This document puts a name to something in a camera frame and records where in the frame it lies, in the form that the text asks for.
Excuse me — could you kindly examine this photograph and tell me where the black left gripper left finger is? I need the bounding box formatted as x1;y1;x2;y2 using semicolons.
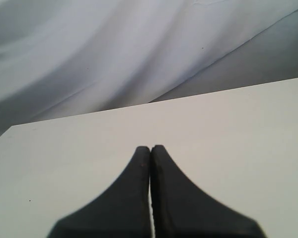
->
48;146;151;238

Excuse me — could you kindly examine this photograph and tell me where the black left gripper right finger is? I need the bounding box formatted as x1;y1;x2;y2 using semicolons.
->
150;145;266;238

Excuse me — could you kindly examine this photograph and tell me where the white backdrop cloth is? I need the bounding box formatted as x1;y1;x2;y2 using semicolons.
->
0;0;298;136

